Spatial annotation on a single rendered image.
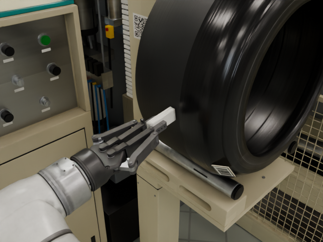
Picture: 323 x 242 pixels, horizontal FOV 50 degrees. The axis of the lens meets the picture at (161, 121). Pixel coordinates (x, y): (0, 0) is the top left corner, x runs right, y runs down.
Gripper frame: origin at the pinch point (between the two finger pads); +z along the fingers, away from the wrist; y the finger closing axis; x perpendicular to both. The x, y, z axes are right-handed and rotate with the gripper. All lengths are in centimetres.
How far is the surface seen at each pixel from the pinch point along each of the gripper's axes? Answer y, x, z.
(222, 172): -9.5, 15.3, 8.1
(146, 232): 34, 85, 11
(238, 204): -10.6, 31.4, 13.6
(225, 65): -9.1, -11.7, 9.5
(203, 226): 36, 123, 49
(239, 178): -1.7, 38.3, 26.3
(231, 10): -6.3, -19.7, 14.7
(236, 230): 21, 124, 60
